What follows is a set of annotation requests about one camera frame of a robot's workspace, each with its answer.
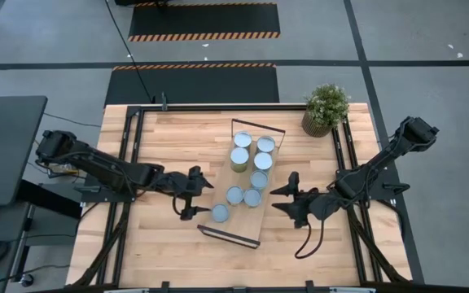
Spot teal label tin can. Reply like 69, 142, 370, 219
233, 129, 253, 150

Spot black mat two hazard stripes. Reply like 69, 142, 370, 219
127, 2, 281, 43

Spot grey desk leg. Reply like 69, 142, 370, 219
8, 203, 37, 282

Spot potted plant woven pot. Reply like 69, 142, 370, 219
300, 82, 352, 138

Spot wooden tray with handles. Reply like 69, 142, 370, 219
195, 117, 287, 250

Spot tin can with white lid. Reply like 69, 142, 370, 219
253, 151, 274, 172

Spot black floor cable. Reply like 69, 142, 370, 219
103, 0, 156, 103

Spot green label tin can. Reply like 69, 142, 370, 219
230, 146, 250, 173

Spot black mat one hazard stripe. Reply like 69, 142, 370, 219
103, 63, 280, 105

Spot black desk crossbar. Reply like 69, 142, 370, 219
16, 178, 84, 221

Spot gripper black cable loop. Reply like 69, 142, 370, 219
294, 219, 326, 260
171, 193, 185, 216

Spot right gripper black cable loop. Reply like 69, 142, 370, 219
294, 219, 326, 260

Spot diced tomatoes tin can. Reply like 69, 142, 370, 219
211, 203, 230, 224
243, 187, 263, 208
249, 169, 270, 191

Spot left gripper black cable loop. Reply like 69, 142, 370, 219
171, 193, 185, 216

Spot thin dark floor cable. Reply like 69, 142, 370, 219
0, 264, 72, 291

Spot black aluminium table frame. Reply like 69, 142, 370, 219
69, 103, 413, 288

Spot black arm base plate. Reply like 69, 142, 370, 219
80, 173, 138, 203
335, 168, 411, 202

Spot black desk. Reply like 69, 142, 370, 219
0, 95, 48, 208

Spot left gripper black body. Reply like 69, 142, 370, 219
159, 164, 204, 222

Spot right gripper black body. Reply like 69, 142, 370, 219
287, 170, 333, 230

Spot grey floor cable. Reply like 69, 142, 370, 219
42, 112, 103, 129

